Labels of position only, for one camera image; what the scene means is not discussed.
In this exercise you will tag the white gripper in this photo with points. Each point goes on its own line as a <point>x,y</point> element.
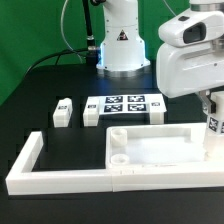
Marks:
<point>188,61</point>

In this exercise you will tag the white desk top tray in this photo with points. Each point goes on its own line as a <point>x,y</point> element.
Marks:
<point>175,146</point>

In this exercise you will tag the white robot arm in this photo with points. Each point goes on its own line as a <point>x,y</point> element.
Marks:
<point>122,52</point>

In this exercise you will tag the AprilTag marker sheet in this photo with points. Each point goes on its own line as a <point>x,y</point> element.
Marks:
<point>122,104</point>

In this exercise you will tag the white U-shaped frame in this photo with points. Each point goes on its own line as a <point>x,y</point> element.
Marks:
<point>23,180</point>

